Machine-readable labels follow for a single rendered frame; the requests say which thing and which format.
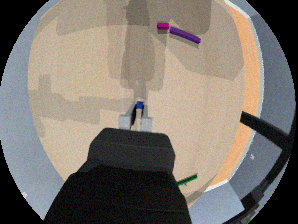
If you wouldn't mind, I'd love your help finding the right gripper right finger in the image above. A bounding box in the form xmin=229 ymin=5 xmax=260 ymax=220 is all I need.
xmin=140 ymin=105 xmax=153 ymax=132

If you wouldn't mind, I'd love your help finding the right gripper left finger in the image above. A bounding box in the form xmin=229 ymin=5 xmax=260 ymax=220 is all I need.
xmin=118 ymin=104 xmax=137 ymax=131

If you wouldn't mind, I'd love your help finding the green rod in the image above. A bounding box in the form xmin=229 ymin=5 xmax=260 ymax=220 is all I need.
xmin=177 ymin=175 xmax=198 ymax=185

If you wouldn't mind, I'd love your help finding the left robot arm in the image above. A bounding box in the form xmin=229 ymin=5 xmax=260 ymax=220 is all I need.
xmin=235 ymin=212 xmax=255 ymax=224

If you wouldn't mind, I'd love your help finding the purple rod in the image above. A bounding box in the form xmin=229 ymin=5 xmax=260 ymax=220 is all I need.
xmin=169 ymin=27 xmax=201 ymax=44

